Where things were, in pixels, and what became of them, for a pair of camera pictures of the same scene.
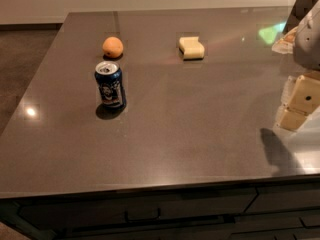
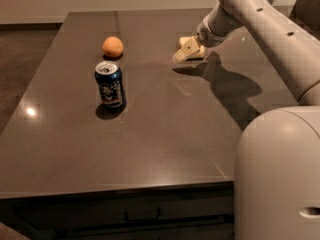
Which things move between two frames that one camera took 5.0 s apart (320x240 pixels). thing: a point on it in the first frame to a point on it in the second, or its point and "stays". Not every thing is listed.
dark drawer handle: x=135 y=220 stays
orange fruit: x=112 y=47 stays
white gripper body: x=308 y=42 to x=207 y=36
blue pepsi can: x=109 y=76 stays
